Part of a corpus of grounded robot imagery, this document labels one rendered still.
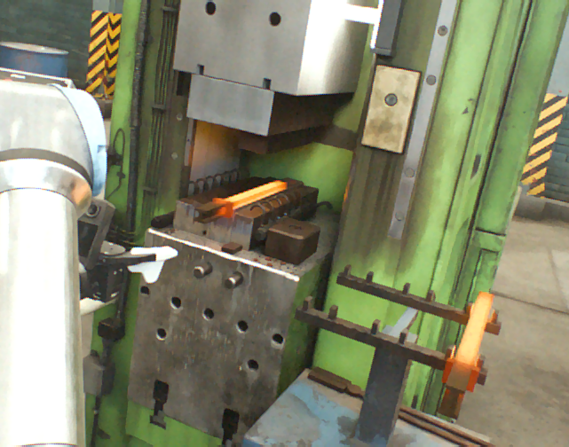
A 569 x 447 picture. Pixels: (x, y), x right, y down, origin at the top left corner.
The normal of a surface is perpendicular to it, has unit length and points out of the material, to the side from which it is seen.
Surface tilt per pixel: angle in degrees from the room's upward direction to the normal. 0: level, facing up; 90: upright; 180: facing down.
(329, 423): 0
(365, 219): 90
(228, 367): 90
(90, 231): 62
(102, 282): 90
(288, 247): 90
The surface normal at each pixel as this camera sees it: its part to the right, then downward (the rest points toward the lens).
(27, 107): 0.33, -0.51
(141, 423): -0.39, 0.20
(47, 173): 0.53, 0.21
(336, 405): 0.17, -0.94
